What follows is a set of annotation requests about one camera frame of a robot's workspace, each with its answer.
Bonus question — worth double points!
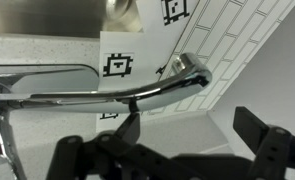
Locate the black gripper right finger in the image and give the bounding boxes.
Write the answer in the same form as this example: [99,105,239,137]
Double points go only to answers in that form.
[233,106,295,180]

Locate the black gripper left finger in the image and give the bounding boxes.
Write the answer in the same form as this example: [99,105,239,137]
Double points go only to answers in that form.
[46,112,188,180]

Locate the chrome sink faucet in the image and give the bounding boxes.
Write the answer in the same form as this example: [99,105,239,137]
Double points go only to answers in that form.
[0,52,213,180]

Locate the white calibration paper sheet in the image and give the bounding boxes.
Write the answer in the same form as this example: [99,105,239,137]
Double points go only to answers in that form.
[95,0,295,134]

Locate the stainless steel sink basin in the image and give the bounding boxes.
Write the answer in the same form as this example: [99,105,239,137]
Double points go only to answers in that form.
[0,0,145,39]

